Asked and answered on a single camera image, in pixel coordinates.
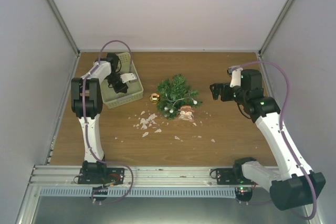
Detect pale green perforated basket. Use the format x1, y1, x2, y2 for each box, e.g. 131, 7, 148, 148
101, 52, 144, 109

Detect white ball string lights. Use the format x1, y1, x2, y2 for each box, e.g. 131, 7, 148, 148
156, 90, 203, 115

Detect red white round ornament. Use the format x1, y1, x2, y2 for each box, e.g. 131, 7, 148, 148
178, 105, 194, 122

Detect small green christmas tree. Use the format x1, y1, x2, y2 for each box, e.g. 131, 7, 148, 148
156, 74, 202, 122

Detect gold bauble ornament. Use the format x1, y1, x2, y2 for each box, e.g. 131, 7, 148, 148
150, 93, 160, 104

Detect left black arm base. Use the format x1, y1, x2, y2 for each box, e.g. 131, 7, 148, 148
73, 161, 125, 186

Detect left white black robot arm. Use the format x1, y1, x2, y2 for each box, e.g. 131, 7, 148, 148
70, 53, 128, 164

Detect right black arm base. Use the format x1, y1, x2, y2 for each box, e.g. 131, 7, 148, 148
209, 168, 256, 186

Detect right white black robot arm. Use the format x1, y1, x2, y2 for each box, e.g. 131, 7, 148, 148
209, 68, 326, 210

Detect white foil flakes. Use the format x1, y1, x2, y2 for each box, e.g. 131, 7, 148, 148
114, 110, 216, 149

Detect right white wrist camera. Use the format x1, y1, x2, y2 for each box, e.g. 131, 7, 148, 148
227, 66, 243, 88

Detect grey slotted cable duct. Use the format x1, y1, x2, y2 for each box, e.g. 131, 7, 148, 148
40, 186, 236, 198

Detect aluminium front rail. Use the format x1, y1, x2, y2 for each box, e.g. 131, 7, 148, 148
29, 165, 312, 186

